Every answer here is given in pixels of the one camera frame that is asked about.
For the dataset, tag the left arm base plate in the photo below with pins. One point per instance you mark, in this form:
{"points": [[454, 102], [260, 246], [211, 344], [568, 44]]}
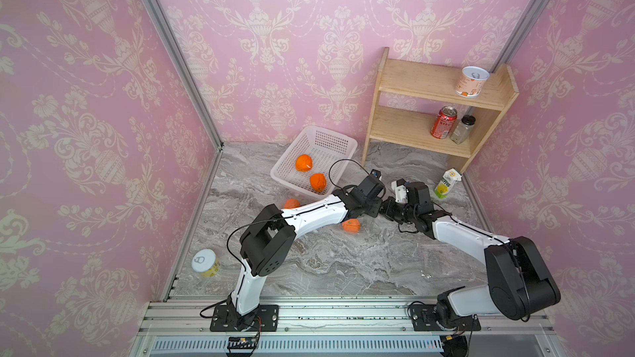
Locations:
{"points": [[244, 318]]}

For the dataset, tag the glass spice jar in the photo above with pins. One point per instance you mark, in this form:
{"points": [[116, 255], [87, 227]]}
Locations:
{"points": [[463, 129]]}

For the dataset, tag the clear clamshell container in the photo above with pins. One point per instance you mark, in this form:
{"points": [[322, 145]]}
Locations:
{"points": [[365, 225], [426, 267]]}

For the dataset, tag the yellow white can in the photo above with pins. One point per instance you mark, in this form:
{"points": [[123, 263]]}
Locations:
{"points": [[205, 263]]}

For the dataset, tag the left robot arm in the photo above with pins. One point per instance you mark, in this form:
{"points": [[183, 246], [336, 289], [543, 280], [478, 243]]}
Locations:
{"points": [[268, 239]]}

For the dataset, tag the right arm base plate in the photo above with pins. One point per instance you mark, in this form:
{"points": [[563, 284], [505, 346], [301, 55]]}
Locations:
{"points": [[439, 318]]}

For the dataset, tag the white orange cup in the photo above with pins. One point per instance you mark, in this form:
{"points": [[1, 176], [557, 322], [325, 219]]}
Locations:
{"points": [[471, 81]]}

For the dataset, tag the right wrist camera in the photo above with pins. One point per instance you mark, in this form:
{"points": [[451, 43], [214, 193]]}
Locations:
{"points": [[400, 190]]}

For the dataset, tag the container orange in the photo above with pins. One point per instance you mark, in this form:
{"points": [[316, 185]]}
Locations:
{"points": [[351, 225], [291, 203]]}

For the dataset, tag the green white juice carton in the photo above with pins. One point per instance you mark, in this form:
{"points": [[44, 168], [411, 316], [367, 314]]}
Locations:
{"points": [[449, 179]]}

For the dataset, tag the red soda can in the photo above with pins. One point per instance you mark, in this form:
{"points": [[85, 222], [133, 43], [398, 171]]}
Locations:
{"points": [[445, 121]]}

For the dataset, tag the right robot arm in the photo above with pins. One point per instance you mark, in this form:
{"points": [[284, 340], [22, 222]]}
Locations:
{"points": [[519, 283]]}

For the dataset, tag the white plastic basket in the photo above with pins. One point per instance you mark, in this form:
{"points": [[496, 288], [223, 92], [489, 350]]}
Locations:
{"points": [[328, 151]]}

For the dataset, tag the peeled orange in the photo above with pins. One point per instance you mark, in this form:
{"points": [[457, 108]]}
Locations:
{"points": [[304, 163], [318, 182]]}

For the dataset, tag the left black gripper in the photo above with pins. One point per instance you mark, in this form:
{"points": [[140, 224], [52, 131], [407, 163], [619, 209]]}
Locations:
{"points": [[377, 204]]}

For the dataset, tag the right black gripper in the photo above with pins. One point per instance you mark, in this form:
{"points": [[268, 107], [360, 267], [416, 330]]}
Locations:
{"points": [[389, 203]]}

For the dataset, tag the aluminium frame rail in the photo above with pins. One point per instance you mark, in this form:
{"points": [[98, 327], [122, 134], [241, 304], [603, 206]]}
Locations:
{"points": [[337, 326]]}

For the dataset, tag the wooden shelf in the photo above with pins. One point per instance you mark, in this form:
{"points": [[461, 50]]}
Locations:
{"points": [[435, 83]]}

